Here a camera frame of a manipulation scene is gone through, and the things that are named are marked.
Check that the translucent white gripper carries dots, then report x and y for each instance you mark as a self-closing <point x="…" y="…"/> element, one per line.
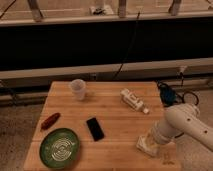
<point x="155" y="137"/>

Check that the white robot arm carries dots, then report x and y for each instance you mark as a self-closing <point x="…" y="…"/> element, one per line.
<point x="178" y="119"/>

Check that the blue power adapter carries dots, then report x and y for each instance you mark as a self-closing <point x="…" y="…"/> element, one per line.
<point x="167" y="95"/>

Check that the white plastic bottle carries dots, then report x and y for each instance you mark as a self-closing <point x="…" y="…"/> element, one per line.
<point x="132" y="100"/>

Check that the black smartphone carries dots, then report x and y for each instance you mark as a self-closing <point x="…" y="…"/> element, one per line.
<point x="95" y="129"/>

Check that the green patterned plate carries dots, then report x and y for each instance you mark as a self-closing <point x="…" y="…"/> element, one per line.
<point x="59" y="148"/>

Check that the red brown sausage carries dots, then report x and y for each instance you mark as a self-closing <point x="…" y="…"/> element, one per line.
<point x="50" y="121"/>

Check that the white wall plug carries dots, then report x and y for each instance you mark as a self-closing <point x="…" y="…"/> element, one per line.
<point x="182" y="69"/>

